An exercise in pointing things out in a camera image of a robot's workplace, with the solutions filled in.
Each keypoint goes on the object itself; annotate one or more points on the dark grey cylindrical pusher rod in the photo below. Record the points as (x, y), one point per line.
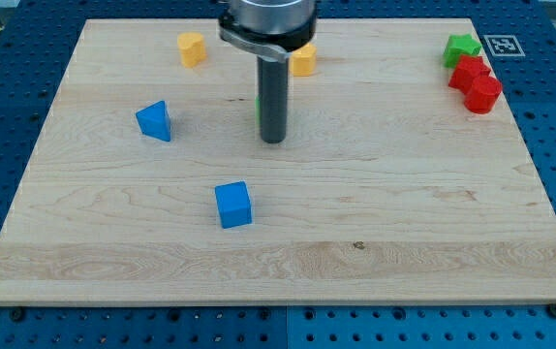
(273, 87)

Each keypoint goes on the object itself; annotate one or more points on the green circle block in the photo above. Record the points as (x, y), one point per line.
(257, 109)

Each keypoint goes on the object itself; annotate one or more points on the yellow pentagon block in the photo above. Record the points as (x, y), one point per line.
(303, 61)

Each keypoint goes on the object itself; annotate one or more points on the yellow heart block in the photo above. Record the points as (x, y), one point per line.
(191, 48)

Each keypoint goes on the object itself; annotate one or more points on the blue triangle block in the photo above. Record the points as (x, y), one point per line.
(154, 121)

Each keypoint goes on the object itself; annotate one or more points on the blue cube block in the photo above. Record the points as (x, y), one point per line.
(234, 204)

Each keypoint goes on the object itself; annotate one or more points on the light wooden board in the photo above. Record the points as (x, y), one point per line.
(385, 191)

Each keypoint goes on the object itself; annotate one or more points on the green star block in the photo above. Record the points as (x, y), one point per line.
(458, 45)

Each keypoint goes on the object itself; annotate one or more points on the red star block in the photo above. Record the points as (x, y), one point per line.
(466, 70)

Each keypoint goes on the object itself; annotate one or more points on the red cylinder block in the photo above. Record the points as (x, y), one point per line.
(483, 94)

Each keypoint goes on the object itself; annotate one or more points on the white fiducial marker tag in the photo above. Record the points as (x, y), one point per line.
(503, 45)

